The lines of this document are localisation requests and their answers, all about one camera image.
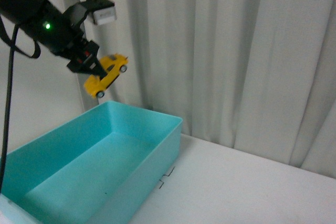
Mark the white pleated curtain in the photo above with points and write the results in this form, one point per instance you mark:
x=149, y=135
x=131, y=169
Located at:
x=254, y=75

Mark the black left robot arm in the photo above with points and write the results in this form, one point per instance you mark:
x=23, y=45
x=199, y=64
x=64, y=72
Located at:
x=59, y=32

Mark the turquoise plastic storage box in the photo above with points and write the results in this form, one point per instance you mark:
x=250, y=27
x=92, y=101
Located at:
x=97, y=168

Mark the yellow beetle toy car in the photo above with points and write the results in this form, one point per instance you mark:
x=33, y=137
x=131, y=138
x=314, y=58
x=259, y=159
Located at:
x=114, y=65

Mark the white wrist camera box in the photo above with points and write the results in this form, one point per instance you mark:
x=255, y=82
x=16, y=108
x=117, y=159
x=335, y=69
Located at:
x=101, y=12

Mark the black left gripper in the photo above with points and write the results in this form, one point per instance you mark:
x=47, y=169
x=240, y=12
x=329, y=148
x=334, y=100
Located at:
x=82, y=54

